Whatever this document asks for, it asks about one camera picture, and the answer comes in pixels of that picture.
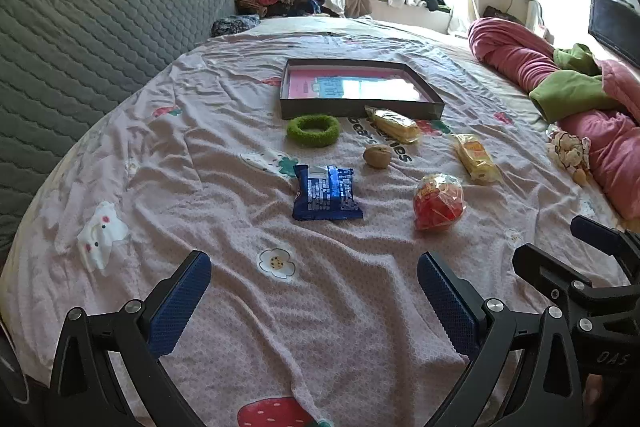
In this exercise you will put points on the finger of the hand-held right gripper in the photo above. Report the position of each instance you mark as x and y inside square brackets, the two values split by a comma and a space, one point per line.
[545, 267]
[600, 237]

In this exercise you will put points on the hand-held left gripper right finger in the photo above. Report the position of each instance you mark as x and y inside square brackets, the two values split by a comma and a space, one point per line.
[447, 302]

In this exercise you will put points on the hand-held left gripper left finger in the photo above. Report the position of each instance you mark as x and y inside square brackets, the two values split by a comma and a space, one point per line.
[180, 302]

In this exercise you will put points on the red jelly cup packet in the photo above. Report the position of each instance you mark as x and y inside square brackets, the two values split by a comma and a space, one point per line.
[437, 204]

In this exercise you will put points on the yellow rice cracker packet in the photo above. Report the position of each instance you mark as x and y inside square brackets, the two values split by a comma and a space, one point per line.
[395, 125]
[475, 157]

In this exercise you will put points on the walnut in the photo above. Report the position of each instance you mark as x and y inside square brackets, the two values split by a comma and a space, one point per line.
[376, 157]

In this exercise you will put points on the blue snack packet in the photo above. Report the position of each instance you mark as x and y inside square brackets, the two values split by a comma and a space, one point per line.
[325, 194]

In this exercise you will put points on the shallow pink box tray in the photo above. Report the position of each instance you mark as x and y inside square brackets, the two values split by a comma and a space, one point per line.
[350, 109]

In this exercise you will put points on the person's right hand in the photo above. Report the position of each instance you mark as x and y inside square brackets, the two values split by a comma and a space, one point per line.
[596, 392]

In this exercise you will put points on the beige plush toy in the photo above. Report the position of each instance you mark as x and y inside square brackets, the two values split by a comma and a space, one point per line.
[567, 152]

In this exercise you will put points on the pink printed bed sheet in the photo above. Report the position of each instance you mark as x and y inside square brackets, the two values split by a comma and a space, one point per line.
[225, 207]

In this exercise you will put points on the green blanket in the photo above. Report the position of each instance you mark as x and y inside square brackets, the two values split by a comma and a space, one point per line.
[565, 89]

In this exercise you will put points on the beige bed sheet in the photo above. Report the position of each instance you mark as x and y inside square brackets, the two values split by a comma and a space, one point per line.
[480, 82]

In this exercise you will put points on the pink quilt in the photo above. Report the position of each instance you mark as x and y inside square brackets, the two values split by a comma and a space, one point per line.
[510, 52]

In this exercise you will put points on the black flat screen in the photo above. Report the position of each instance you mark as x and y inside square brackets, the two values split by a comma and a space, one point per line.
[612, 27]

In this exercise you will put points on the white curved object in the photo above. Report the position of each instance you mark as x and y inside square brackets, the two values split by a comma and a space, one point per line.
[535, 12]

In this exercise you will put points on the dark bag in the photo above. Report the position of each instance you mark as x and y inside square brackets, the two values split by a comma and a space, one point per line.
[497, 13]

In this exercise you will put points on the pink printed book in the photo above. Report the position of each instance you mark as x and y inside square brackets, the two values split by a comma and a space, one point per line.
[320, 84]

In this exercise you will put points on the dark floral cloth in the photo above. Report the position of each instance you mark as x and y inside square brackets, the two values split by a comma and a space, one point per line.
[235, 26]

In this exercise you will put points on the grey quilted headboard cover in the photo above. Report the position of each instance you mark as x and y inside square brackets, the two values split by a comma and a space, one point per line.
[100, 32]

